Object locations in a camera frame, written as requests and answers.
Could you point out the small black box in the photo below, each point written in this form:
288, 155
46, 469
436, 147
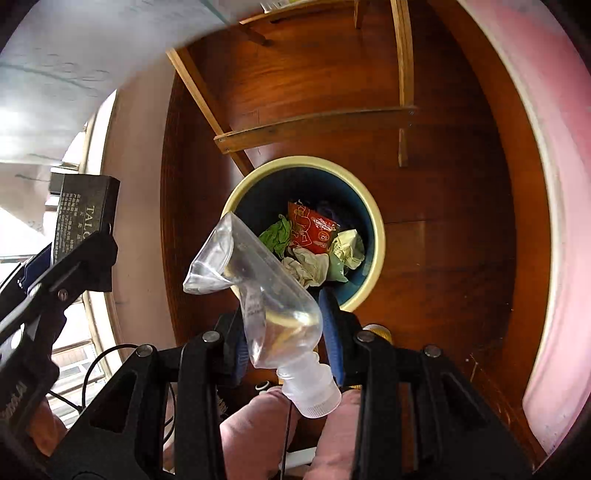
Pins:
85, 207

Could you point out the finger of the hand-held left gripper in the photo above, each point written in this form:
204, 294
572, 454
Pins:
78, 277
34, 267

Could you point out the person's left leg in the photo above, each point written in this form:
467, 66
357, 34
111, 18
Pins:
254, 434

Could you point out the person's right leg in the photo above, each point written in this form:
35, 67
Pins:
337, 438

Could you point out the clear plastic bottle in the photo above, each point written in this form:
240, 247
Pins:
263, 295

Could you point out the window frame with grid bars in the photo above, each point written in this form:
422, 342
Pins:
74, 364

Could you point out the person's left hand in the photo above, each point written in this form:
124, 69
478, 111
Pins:
48, 431

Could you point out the blue bin with cream rim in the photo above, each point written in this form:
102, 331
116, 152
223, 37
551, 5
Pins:
369, 207

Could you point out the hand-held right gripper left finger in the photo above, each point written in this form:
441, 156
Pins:
233, 355

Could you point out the pale green packet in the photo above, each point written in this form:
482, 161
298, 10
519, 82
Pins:
344, 258

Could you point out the green plastic bag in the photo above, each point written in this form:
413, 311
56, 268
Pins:
277, 235

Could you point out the white paper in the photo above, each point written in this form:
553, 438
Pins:
307, 267

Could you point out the orange foil packet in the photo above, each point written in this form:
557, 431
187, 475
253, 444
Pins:
311, 228

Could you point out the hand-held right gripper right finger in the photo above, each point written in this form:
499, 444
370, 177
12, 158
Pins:
334, 341

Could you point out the person's leg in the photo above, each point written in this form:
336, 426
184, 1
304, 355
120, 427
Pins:
254, 434
337, 438

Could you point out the pink bed sheet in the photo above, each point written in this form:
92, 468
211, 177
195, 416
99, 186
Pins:
568, 230

